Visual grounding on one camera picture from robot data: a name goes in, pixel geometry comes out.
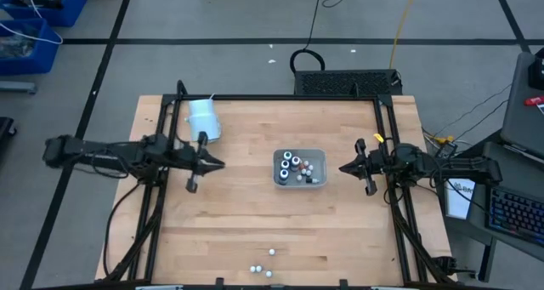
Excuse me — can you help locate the dark grey desk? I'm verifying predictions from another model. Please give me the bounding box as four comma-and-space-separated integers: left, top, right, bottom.
500, 51, 544, 157

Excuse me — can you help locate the black floor cable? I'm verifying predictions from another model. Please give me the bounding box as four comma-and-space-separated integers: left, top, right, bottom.
289, 0, 326, 75

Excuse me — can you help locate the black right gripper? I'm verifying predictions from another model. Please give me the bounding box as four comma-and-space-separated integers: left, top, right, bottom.
338, 138, 399, 196

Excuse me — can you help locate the grey plastic tray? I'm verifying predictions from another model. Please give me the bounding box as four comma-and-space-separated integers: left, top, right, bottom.
272, 148, 329, 190

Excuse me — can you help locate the small black electronics box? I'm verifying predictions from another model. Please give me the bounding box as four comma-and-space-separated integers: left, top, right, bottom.
437, 141, 459, 160

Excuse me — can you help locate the blue plastic bin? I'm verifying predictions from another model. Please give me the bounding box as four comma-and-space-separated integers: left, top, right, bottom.
0, 0, 88, 28
0, 18, 61, 77

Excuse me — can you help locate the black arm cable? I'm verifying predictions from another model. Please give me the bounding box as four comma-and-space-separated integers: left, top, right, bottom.
88, 153, 144, 278

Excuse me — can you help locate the white cylindrical container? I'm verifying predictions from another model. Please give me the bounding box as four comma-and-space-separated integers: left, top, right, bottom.
184, 94, 223, 145

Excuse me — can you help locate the black desk object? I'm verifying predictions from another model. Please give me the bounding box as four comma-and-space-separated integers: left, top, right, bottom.
528, 47, 544, 91

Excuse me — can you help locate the black backlit keyboard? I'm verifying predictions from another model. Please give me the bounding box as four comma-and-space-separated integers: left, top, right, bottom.
485, 183, 544, 247

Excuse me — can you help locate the black computer case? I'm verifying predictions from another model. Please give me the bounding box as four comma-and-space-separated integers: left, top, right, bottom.
293, 68, 403, 98

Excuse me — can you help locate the white cable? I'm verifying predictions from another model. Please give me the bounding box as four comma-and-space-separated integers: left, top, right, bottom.
0, 0, 64, 45

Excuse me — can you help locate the white paper sheet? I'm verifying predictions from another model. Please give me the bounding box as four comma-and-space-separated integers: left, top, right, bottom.
444, 177, 478, 221

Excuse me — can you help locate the black table frame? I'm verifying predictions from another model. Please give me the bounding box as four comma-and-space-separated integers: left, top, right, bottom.
101, 80, 458, 287

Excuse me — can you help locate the yellow cable connector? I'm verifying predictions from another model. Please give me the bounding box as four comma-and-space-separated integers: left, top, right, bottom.
427, 133, 456, 145

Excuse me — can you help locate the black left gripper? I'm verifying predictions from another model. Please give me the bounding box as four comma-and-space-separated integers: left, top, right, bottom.
167, 131, 225, 194

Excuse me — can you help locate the grey metal bar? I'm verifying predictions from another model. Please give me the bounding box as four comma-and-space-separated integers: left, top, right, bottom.
0, 80, 37, 94

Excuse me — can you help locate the yellow cable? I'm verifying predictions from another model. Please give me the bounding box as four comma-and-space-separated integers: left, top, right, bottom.
388, 0, 420, 70

